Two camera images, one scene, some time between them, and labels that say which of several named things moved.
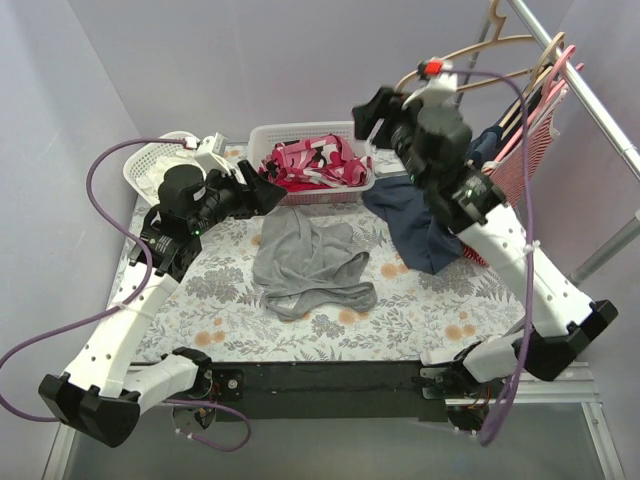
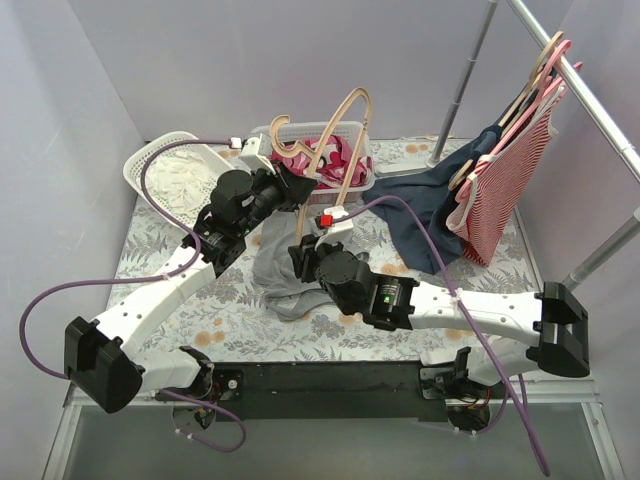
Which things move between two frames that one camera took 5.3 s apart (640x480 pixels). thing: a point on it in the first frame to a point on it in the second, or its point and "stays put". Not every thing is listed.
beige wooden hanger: (497, 39) to (318, 149)
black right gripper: (379, 118) to (300, 261)
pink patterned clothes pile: (316, 162) stays put
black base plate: (326, 391) stays put
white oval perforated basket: (147, 155) stays put
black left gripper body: (244, 185) to (286, 185)
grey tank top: (298, 260) stays put
